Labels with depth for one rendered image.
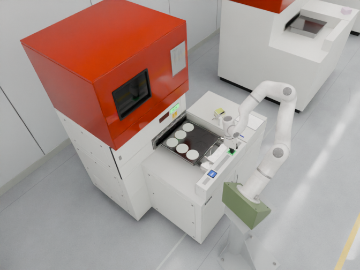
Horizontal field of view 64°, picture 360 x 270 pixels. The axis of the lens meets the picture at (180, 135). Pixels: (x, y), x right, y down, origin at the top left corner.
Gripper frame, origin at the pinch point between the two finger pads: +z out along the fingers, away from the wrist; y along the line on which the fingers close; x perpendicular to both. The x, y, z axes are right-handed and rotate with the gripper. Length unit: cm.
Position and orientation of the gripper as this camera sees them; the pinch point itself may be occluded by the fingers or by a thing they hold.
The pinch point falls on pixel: (232, 150)
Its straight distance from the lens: 225.2
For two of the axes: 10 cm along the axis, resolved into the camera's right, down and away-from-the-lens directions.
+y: 7.4, 3.0, -6.0
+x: 6.3, -6.0, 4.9
